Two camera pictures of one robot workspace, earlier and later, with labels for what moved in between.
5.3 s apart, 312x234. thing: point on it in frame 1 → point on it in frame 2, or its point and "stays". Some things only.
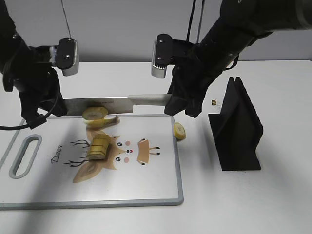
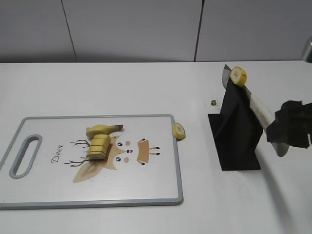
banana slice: x=94 y=113 → x=239 y=76
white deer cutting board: x=64 y=163 stays
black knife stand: x=237 y=130 stays
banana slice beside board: x=179 y=131 stays
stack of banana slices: x=99 y=146 stays
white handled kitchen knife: x=116 y=105 → x=264 y=113
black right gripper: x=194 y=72 → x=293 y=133
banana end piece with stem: x=102 y=123 → x=92 y=130
